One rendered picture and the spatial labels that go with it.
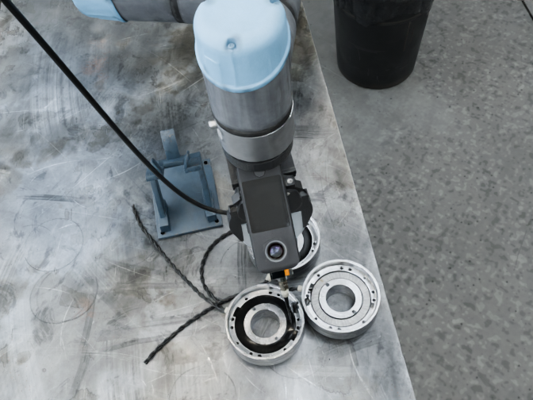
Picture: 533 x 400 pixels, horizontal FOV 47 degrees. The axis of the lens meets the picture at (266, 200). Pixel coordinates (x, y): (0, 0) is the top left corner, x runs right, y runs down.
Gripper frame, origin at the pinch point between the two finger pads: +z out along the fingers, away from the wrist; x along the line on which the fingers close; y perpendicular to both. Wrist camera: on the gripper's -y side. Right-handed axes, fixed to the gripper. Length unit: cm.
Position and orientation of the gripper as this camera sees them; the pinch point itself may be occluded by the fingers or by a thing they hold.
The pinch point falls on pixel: (274, 246)
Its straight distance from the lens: 76.1
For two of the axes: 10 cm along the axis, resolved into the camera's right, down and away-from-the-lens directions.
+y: -2.1, -8.2, 5.3
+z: 0.8, 5.2, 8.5
